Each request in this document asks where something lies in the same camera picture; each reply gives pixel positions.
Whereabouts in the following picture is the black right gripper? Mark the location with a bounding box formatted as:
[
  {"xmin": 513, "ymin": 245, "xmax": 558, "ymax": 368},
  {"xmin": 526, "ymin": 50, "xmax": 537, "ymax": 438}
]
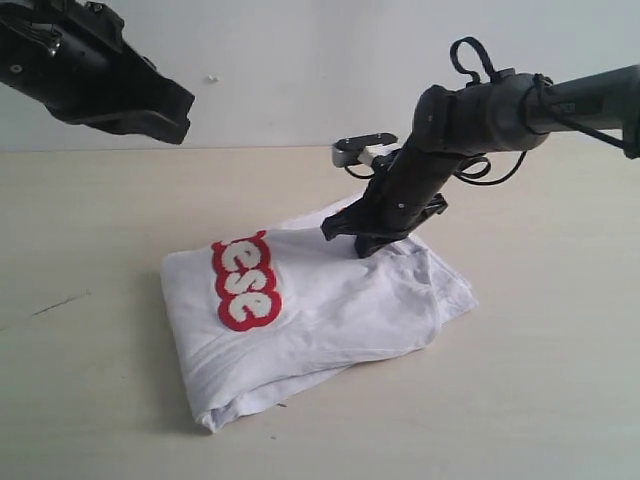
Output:
[{"xmin": 321, "ymin": 139, "xmax": 463, "ymax": 258}]

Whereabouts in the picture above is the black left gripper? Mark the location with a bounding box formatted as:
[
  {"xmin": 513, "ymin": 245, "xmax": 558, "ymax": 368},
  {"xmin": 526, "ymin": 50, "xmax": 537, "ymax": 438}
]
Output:
[{"xmin": 1, "ymin": 1, "xmax": 195, "ymax": 145}]

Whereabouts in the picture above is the white t-shirt red lettering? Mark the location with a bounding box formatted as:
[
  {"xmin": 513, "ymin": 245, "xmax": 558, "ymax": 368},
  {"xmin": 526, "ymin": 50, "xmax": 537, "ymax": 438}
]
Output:
[{"xmin": 160, "ymin": 200, "xmax": 477, "ymax": 432}]

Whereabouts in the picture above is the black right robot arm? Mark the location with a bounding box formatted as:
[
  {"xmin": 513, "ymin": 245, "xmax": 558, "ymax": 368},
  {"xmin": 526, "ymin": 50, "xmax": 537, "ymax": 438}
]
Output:
[{"xmin": 321, "ymin": 65, "xmax": 639, "ymax": 258}]

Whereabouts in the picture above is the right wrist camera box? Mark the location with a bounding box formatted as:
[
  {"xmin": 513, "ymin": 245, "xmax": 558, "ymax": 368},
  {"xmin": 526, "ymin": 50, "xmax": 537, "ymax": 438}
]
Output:
[{"xmin": 331, "ymin": 132, "xmax": 401, "ymax": 168}]

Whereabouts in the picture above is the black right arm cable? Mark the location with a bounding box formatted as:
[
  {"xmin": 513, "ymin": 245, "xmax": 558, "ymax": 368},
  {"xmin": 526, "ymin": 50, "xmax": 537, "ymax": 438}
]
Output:
[{"xmin": 448, "ymin": 35, "xmax": 501, "ymax": 84}]

